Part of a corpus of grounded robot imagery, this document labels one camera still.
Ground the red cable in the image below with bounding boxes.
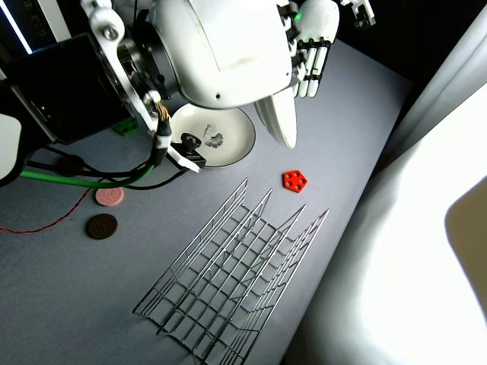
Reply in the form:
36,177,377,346
0,185,98,235

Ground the large white blurred panel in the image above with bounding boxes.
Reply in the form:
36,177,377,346
283,0,487,365

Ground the green cable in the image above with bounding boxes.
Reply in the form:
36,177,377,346
18,151,168,189

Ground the grey table cloth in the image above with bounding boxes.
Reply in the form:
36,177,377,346
0,37,414,365

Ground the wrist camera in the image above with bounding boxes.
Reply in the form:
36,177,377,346
170,132,208,175

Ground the white plate with leaf print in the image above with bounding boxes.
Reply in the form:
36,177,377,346
170,103,256,169
253,90,298,150

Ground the black cable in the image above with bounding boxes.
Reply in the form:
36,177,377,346
22,146,188,191

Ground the green pentagon block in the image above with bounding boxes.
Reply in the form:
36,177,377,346
111,117,141,137

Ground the wire dish rack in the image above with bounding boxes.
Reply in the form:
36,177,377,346
132,177,330,360

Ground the pink toy cookie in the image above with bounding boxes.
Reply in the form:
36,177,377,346
94,186,126,208

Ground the red pentagon block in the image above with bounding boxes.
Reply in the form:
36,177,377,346
282,170,310,195

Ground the white frame post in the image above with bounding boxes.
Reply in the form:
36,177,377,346
36,0,72,43

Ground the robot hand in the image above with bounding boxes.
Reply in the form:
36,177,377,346
279,0,340,99
154,0,301,110

